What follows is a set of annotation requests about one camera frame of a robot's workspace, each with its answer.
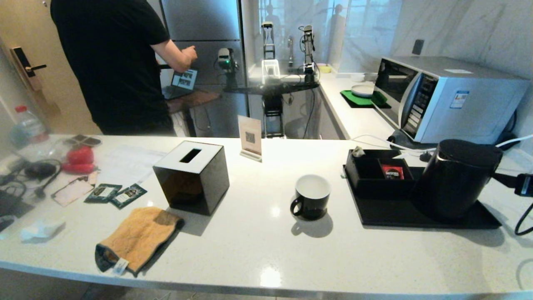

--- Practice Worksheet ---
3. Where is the black electric kettle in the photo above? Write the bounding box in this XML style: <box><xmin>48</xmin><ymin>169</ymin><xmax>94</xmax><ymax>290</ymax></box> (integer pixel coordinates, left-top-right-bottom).
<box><xmin>412</xmin><ymin>139</ymin><xmax>503</xmax><ymax>220</ymax></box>

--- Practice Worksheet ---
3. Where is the dark green tea sachet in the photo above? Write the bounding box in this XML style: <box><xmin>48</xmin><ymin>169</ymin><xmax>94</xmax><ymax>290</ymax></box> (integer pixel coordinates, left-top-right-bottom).
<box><xmin>109</xmin><ymin>184</ymin><xmax>148</xmax><ymax>209</ymax></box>
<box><xmin>85</xmin><ymin>184</ymin><xmax>123</xmax><ymax>204</ymax></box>

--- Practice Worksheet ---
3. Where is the silver microwave oven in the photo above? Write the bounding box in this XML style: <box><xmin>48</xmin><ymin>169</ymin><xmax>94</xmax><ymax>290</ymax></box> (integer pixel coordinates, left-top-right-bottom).
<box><xmin>373</xmin><ymin>56</ymin><xmax>530</xmax><ymax>145</ymax></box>

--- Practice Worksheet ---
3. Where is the red coffee sachet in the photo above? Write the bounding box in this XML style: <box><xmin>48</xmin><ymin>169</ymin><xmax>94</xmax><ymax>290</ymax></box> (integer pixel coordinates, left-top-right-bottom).
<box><xmin>381</xmin><ymin>165</ymin><xmax>404</xmax><ymax>180</ymax></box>

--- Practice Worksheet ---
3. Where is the black rectangular serving tray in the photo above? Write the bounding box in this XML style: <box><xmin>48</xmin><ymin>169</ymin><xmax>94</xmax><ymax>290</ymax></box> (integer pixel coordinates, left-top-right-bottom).
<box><xmin>342</xmin><ymin>165</ymin><xmax>502</xmax><ymax>229</ymax></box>

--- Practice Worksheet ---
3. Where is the black compartment organizer box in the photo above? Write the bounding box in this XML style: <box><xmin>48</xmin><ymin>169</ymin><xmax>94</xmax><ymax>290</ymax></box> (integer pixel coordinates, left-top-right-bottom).
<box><xmin>345</xmin><ymin>149</ymin><xmax>415</xmax><ymax>198</ymax></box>

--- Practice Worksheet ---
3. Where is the green silicone mat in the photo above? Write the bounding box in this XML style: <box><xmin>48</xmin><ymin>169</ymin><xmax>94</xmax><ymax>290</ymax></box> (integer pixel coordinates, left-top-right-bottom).
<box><xmin>340</xmin><ymin>90</ymin><xmax>388</xmax><ymax>110</ymax></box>

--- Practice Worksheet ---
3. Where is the black mug white inside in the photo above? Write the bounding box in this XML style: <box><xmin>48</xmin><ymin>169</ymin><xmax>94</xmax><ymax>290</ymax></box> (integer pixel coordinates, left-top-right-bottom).
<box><xmin>290</xmin><ymin>175</ymin><xmax>332</xmax><ymax>220</ymax></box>

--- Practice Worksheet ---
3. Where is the black teleoperation stand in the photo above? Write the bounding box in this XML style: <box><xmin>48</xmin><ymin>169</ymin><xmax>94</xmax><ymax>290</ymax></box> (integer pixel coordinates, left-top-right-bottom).
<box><xmin>223</xmin><ymin>81</ymin><xmax>320</xmax><ymax>139</ymax></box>

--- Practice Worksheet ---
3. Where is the white and black mast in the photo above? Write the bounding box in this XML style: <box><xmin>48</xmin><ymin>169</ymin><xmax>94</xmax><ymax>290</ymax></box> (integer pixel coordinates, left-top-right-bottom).
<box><xmin>261</xmin><ymin>22</ymin><xmax>280</xmax><ymax>86</ymax></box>

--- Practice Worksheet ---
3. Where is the beige QR code sign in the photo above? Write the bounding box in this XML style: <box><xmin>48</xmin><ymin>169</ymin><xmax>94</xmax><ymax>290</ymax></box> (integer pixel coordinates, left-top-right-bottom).
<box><xmin>238</xmin><ymin>115</ymin><xmax>263</xmax><ymax>163</ymax></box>

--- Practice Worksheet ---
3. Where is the black tissue box white top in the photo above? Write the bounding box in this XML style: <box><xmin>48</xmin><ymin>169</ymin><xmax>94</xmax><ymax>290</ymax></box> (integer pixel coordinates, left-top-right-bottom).
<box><xmin>153</xmin><ymin>141</ymin><xmax>230</xmax><ymax>216</ymax></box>

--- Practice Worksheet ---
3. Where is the brown wooden side table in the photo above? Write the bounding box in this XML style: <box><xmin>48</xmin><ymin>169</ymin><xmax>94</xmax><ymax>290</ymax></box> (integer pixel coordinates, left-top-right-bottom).
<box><xmin>167</xmin><ymin>90</ymin><xmax>221</xmax><ymax>114</ymax></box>

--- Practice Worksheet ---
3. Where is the grey steel refrigerator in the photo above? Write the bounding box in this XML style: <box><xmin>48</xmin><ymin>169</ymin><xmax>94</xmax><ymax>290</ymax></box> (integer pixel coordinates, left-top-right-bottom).
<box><xmin>160</xmin><ymin>0</ymin><xmax>247</xmax><ymax>138</ymax></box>

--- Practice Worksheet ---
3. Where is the open laptop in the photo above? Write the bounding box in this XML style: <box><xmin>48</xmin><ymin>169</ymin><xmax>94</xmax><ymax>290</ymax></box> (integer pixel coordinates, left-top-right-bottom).
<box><xmin>162</xmin><ymin>69</ymin><xmax>199</xmax><ymax>100</ymax></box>

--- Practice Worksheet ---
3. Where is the orange microfiber cloth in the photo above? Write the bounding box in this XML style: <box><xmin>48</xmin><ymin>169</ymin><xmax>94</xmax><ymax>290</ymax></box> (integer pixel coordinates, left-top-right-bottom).
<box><xmin>95</xmin><ymin>207</ymin><xmax>185</xmax><ymax>277</ymax></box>

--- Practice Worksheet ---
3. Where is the printed white paper sheet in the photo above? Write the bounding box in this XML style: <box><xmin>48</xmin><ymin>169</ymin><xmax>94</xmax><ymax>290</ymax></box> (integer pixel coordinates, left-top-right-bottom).
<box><xmin>96</xmin><ymin>146</ymin><xmax>167</xmax><ymax>186</ymax></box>

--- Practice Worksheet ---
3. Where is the person in black shirt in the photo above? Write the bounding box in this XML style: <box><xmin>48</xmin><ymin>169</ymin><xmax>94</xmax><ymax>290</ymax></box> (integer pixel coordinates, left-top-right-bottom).
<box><xmin>50</xmin><ymin>0</ymin><xmax>199</xmax><ymax>136</ymax></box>

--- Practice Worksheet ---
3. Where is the dark brown coaster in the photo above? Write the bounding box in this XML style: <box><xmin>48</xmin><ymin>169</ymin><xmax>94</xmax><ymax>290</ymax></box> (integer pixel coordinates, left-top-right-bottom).
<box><xmin>67</xmin><ymin>135</ymin><xmax>102</xmax><ymax>147</ymax></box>

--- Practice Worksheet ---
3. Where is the red toy bell pepper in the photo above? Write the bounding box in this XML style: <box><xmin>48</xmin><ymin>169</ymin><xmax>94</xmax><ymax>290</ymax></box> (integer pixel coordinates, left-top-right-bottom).
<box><xmin>67</xmin><ymin>146</ymin><xmax>95</xmax><ymax>164</ymax></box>

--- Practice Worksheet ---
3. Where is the red toy chili pepper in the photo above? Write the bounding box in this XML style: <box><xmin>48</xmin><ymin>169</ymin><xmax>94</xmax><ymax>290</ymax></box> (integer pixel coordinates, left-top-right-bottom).
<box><xmin>62</xmin><ymin>163</ymin><xmax>100</xmax><ymax>175</ymax></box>

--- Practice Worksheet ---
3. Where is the beige paper packet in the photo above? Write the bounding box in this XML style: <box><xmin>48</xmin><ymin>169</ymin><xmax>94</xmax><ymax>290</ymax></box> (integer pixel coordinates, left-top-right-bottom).
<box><xmin>52</xmin><ymin>177</ymin><xmax>95</xmax><ymax>207</ymax></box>

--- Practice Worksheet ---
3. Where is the black computer mouse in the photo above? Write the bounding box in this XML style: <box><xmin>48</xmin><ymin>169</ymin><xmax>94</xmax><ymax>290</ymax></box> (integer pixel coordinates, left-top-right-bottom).
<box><xmin>24</xmin><ymin>162</ymin><xmax>59</xmax><ymax>180</ymax></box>

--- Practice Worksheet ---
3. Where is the crumpled white tissue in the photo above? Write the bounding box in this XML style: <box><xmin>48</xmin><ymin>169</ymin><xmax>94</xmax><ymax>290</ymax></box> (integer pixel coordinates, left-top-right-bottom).
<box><xmin>21</xmin><ymin>219</ymin><xmax>67</xmax><ymax>243</ymax></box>

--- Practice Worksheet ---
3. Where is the clear water bottle red cap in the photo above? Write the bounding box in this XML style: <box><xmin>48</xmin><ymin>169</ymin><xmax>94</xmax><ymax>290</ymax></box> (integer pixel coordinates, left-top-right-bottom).
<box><xmin>9</xmin><ymin>105</ymin><xmax>50</xmax><ymax>147</ymax></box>

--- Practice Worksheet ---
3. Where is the beige wooden door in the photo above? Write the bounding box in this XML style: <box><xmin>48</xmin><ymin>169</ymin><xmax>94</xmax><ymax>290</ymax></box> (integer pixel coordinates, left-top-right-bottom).
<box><xmin>0</xmin><ymin>0</ymin><xmax>100</xmax><ymax>135</ymax></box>

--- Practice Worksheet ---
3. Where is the flat black pad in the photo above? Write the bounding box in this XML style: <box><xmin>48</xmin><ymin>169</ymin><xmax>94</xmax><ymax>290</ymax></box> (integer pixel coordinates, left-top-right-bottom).
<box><xmin>0</xmin><ymin>190</ymin><xmax>36</xmax><ymax>232</ymax></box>

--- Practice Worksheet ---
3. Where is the black electronic door lock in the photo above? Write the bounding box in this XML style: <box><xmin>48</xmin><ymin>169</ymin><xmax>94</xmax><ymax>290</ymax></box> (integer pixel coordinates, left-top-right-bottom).
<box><xmin>10</xmin><ymin>47</ymin><xmax>47</xmax><ymax>92</ymax></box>

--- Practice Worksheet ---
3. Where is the white power cable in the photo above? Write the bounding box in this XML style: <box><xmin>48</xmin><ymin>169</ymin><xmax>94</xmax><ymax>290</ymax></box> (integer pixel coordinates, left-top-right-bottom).
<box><xmin>352</xmin><ymin>134</ymin><xmax>533</xmax><ymax>155</ymax></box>

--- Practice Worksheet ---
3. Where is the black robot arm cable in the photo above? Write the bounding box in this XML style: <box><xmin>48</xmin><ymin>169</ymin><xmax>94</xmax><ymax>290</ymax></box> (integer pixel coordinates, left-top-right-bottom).
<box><xmin>515</xmin><ymin>203</ymin><xmax>533</xmax><ymax>236</ymax></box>

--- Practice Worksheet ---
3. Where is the thin black cable with connector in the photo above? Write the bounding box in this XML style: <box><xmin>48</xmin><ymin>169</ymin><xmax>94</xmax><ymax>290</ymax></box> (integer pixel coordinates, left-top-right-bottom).
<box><xmin>0</xmin><ymin>160</ymin><xmax>63</xmax><ymax>200</ymax></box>

